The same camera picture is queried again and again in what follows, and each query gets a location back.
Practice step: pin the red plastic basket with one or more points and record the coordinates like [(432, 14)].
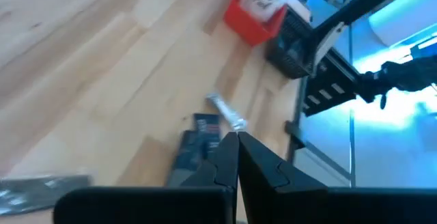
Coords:
[(246, 26)]

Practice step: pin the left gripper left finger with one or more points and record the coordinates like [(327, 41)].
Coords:
[(222, 169)]

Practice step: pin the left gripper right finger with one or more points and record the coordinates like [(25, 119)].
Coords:
[(266, 169)]

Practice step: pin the silver nail clipper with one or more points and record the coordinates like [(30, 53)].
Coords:
[(227, 111)]

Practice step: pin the black plastic basket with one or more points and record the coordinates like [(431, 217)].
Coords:
[(290, 53)]

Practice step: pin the black comb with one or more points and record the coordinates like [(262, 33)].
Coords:
[(41, 193)]

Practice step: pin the dark blue toiletry tube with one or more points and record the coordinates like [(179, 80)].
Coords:
[(189, 152), (206, 125)]

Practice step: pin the black frame bracket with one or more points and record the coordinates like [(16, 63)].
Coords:
[(293, 133)]

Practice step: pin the black floor equipment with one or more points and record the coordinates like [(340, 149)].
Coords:
[(403, 77)]

